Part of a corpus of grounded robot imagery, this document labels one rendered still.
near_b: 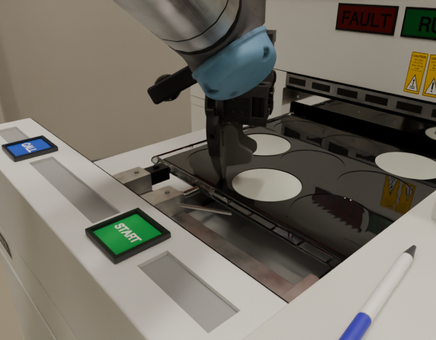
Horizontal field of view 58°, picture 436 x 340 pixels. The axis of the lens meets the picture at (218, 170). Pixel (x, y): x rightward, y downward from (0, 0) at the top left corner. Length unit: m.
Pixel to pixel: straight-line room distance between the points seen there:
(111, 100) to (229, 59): 2.29
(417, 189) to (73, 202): 0.46
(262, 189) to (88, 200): 0.24
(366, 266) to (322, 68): 0.59
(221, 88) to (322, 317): 0.20
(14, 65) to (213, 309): 2.29
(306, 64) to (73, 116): 1.91
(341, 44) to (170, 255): 0.61
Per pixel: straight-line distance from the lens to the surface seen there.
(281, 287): 0.43
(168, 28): 0.29
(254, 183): 0.57
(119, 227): 0.37
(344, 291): 0.31
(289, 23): 0.92
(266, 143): 0.71
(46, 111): 2.57
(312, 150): 0.70
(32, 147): 0.58
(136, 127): 2.70
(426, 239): 0.39
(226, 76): 0.33
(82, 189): 0.47
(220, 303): 0.30
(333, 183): 0.60
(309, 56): 0.89
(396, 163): 0.69
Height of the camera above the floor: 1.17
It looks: 26 degrees down
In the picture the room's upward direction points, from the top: straight up
